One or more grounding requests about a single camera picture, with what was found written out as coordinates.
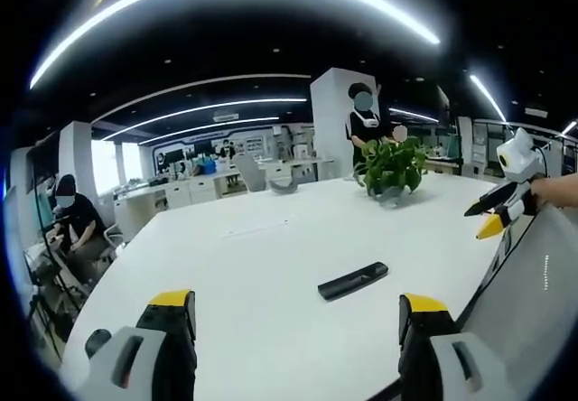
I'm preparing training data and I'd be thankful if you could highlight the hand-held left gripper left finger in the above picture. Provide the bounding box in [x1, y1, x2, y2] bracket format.
[71, 288, 199, 401]

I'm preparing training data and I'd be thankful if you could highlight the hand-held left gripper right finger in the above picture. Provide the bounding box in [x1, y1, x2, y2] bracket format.
[396, 292, 518, 401]

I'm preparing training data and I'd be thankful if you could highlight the black remote control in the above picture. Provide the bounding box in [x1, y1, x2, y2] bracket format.
[317, 261, 390, 302]

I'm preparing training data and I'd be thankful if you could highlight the person's right hand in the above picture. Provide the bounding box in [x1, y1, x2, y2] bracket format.
[528, 175, 578, 210]

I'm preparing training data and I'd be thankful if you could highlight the grey laptop lid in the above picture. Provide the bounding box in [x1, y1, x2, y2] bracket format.
[453, 201, 578, 401]

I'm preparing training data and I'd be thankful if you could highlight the grey plant pot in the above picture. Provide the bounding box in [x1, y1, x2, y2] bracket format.
[378, 186, 407, 209]

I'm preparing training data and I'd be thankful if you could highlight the green potted plant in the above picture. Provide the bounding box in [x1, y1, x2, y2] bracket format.
[352, 135, 429, 197]

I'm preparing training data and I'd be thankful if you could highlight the white office chair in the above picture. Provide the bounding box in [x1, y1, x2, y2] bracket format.
[88, 224, 126, 280]

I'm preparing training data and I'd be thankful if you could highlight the white neck-worn device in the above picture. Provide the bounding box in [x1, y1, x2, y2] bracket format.
[351, 110, 380, 129]

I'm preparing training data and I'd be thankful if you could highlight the white cabinet desk row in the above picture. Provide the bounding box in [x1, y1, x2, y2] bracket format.
[112, 156, 338, 244]

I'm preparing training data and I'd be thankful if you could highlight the grey office chair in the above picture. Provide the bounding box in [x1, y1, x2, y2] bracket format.
[232, 153, 268, 193]

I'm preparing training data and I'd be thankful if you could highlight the grey curved object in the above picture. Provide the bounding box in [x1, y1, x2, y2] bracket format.
[269, 178, 301, 196]

